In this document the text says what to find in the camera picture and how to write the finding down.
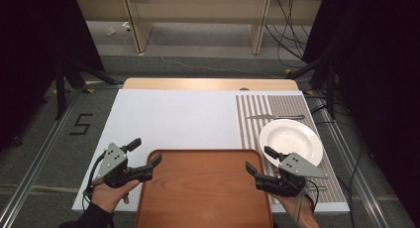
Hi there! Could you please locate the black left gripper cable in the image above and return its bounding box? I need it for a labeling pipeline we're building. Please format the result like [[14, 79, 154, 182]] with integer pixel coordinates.
[[81, 150, 108, 209]]

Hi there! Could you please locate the black metal stand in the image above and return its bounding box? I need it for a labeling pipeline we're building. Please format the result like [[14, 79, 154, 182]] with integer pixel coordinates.
[[52, 56, 125, 121], [286, 51, 339, 121]]

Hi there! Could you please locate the silver table knife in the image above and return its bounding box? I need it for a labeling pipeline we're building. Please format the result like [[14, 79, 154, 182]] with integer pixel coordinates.
[[247, 113, 306, 121]]

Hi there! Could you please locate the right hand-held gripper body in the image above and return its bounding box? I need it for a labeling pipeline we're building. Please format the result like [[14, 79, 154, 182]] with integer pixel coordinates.
[[276, 152, 329, 198]]

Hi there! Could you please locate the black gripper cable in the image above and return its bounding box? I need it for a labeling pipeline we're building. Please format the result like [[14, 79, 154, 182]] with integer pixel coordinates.
[[81, 150, 108, 209], [305, 178, 321, 212]]

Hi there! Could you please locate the person's left hand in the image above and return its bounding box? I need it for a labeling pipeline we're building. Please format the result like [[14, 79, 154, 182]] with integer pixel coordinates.
[[90, 178, 142, 213]]

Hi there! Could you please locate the dark curtain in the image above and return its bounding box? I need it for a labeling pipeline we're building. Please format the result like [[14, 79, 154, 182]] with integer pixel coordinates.
[[0, 0, 106, 152], [301, 0, 420, 222]]

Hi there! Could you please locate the light wooden table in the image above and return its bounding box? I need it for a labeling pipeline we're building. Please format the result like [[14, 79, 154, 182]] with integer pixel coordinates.
[[122, 77, 300, 92]]

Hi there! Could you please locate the white plate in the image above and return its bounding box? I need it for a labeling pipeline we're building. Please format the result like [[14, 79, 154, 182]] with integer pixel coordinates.
[[259, 118, 325, 168]]

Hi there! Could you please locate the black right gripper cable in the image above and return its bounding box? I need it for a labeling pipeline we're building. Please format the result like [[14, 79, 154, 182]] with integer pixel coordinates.
[[305, 178, 321, 212]]

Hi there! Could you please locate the black floor cable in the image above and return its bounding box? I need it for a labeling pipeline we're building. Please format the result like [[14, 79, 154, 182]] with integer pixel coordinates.
[[305, 94, 365, 228]]

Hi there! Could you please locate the brown wooden tray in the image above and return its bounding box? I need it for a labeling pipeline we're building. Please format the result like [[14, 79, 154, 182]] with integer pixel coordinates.
[[135, 149, 274, 228]]

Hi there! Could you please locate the person's right hand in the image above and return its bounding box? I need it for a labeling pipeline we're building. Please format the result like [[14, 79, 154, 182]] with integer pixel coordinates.
[[271, 168, 319, 223]]

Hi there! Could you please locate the metal floor rail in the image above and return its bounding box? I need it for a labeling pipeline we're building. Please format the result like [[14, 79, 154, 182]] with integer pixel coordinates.
[[0, 88, 83, 228], [320, 107, 394, 228]]

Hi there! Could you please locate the bundle of black cables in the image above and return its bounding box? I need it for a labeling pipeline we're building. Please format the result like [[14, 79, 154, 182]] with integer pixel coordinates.
[[264, 0, 319, 69]]

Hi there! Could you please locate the white floor cable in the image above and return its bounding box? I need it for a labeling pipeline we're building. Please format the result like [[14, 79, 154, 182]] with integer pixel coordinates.
[[142, 31, 285, 79]]

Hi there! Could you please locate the striped grey placemat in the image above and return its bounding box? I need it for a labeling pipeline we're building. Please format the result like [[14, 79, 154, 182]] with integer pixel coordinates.
[[235, 94, 348, 204]]

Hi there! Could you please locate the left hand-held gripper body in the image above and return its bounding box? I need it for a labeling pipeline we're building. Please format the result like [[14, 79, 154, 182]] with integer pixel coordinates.
[[95, 142, 144, 189]]

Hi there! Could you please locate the beige wooden shelf unit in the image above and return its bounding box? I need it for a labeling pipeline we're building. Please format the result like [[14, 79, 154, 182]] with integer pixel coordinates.
[[74, 0, 323, 56]]

